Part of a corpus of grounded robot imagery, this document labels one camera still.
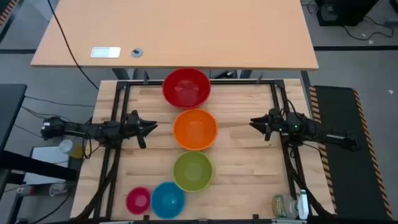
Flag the long black cable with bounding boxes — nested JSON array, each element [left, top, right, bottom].
[[46, 0, 100, 91]]

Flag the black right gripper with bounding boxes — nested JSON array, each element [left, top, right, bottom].
[[249, 108, 287, 135]]

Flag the beige wooden desk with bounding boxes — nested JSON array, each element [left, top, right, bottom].
[[30, 0, 320, 71]]

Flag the plastic bottle yellow liquid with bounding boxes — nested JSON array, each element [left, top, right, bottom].
[[58, 139, 85, 160]]

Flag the black side desk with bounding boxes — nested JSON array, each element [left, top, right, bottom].
[[0, 83, 28, 151]]

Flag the green bowl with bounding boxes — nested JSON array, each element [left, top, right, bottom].
[[172, 151, 215, 194]]

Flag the black hazard-striped floor mat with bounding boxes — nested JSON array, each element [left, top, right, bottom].
[[308, 85, 394, 221]]

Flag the white flat rectangular device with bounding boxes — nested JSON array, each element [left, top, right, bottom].
[[90, 47, 122, 59]]

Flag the small pink bowl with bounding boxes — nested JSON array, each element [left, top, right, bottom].
[[125, 186, 152, 216]]

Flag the orange bowl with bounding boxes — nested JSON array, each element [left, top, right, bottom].
[[172, 108, 218, 152]]

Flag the white spray bottle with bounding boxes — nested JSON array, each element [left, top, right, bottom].
[[297, 189, 310, 221]]

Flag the green-labelled clear bottle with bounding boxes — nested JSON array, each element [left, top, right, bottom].
[[272, 193, 299, 220]]

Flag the large red bowl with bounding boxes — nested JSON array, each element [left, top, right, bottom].
[[162, 68, 212, 110]]

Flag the white power strip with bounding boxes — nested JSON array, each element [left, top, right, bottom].
[[16, 182, 68, 197]]

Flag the black floor cable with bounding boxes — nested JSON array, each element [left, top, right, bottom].
[[341, 15, 395, 42]]

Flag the blue bowl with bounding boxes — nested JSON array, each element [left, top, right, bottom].
[[150, 182, 187, 220]]

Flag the black aluminium table frame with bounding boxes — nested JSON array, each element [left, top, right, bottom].
[[91, 78, 313, 220]]

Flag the white box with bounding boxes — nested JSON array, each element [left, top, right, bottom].
[[23, 146, 71, 185]]

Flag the black computer tower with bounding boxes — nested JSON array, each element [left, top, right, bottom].
[[315, 0, 379, 27]]

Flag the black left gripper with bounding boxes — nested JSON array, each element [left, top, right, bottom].
[[123, 110, 159, 140]]

